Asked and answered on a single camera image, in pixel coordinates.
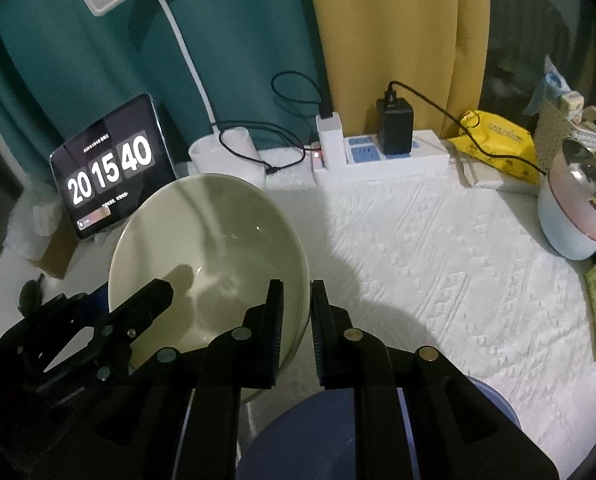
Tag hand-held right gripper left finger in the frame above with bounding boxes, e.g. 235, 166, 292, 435
23, 279, 285, 480

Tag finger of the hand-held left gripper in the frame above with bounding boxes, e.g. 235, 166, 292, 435
0, 291, 113, 376
90, 279, 175, 391

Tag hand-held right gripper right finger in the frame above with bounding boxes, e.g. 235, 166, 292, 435
310, 279, 560, 480

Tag cream bowl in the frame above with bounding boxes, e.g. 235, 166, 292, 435
108, 173, 311, 403

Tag large dark blue bowl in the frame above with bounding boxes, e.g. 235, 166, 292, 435
235, 377, 521, 480

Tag stacked pastel bowls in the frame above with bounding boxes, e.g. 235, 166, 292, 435
537, 180, 596, 261

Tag black round-headed object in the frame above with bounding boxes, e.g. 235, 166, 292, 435
18, 274, 46, 318

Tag cardboard box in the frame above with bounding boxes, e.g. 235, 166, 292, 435
25, 230, 79, 281

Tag small white box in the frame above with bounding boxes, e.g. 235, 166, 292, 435
30, 202, 61, 236

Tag white textured tablecloth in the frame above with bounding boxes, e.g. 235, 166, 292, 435
0, 145, 596, 480

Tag tablet showing clock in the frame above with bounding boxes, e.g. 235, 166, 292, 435
49, 92, 178, 240

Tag white charger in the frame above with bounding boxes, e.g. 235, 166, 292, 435
315, 114, 349, 171

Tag white power strip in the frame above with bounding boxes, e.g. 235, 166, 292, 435
310, 129, 451, 187

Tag black charger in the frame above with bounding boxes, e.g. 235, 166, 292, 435
375, 97, 415, 156

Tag white flat box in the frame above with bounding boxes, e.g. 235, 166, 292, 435
453, 152, 539, 193

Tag yellow wet wipes packet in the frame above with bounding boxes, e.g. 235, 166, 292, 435
445, 109, 536, 183

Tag teal curtain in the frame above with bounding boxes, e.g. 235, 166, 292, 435
0, 0, 329, 196

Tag yellow curtain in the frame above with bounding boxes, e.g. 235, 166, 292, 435
303, 0, 494, 141

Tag white perforated holder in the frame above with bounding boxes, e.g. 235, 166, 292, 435
535, 97, 596, 171

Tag steel bowl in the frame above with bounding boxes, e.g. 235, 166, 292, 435
560, 137, 596, 201

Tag blue packet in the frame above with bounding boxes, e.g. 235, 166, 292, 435
528, 55, 566, 116

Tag dark glass door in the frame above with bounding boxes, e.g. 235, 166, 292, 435
478, 0, 594, 111

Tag black lamp cable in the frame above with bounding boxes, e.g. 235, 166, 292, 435
218, 71, 330, 177

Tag black charger cable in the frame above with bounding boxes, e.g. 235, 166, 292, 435
385, 80, 549, 177

